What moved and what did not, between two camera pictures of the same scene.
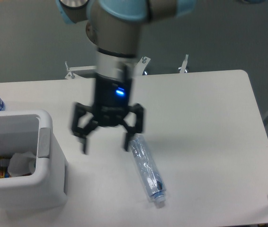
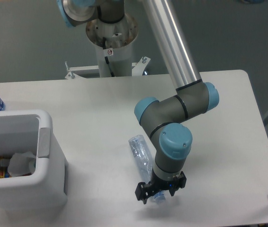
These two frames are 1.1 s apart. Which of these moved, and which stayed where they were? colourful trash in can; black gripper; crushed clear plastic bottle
Moved: black gripper
Stayed: colourful trash in can; crushed clear plastic bottle
